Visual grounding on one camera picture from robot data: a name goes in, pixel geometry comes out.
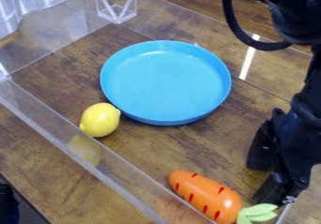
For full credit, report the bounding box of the yellow toy lemon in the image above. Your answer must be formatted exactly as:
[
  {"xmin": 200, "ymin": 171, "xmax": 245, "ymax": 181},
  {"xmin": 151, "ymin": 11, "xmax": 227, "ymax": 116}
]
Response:
[{"xmin": 79, "ymin": 103, "xmax": 122, "ymax": 138}]

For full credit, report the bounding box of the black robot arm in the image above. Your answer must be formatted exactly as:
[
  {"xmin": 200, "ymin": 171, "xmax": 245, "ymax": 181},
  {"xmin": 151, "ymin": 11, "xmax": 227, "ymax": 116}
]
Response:
[{"xmin": 222, "ymin": 0, "xmax": 321, "ymax": 206}]

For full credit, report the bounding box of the blue round plate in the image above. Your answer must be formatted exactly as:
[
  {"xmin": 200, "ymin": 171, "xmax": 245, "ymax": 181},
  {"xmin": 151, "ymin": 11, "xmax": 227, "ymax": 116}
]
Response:
[{"xmin": 100, "ymin": 40, "xmax": 231, "ymax": 126}]

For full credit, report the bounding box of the orange toy carrot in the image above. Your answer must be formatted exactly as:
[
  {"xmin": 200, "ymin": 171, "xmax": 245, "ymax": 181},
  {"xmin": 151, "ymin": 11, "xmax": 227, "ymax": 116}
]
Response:
[{"xmin": 168, "ymin": 170, "xmax": 278, "ymax": 224}]

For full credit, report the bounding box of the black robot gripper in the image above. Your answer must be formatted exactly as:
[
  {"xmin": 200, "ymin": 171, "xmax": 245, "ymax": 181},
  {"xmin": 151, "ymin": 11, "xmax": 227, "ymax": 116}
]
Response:
[{"xmin": 245, "ymin": 107, "xmax": 321, "ymax": 207}]

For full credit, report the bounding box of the clear acrylic enclosure wall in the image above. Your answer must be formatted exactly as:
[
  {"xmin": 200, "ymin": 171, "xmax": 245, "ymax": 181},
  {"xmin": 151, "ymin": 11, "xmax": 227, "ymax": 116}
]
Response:
[{"xmin": 0, "ymin": 0, "xmax": 311, "ymax": 224}]

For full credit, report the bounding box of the black braided cable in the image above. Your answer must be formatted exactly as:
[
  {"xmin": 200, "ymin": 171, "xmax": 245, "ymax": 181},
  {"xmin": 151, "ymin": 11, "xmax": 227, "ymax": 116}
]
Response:
[{"xmin": 221, "ymin": 0, "xmax": 293, "ymax": 52}]

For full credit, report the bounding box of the clear acrylic corner bracket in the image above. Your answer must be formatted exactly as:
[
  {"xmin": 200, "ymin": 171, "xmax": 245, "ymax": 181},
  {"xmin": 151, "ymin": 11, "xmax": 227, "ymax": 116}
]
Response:
[{"xmin": 95, "ymin": 0, "xmax": 136, "ymax": 24}]

